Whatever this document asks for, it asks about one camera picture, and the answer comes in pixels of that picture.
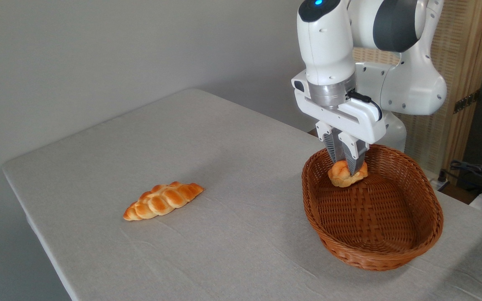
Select light grey tablecloth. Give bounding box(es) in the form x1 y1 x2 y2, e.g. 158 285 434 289
1 88 482 301

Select long braided bread loaf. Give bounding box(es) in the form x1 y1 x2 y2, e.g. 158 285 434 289
123 181 205 221

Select black cable bundle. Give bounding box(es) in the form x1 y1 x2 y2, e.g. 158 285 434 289
438 160 482 197

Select dark metal screen hinge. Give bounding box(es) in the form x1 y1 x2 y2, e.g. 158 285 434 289
453 89 480 115

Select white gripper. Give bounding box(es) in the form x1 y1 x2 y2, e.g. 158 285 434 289
291 70 387 176

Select round knotted bread roll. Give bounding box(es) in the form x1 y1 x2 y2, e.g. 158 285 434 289
328 160 369 188

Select brown wicker basket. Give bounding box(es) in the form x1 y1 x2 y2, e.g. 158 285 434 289
301 142 444 272

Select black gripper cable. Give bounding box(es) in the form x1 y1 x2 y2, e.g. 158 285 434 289
346 89 383 122

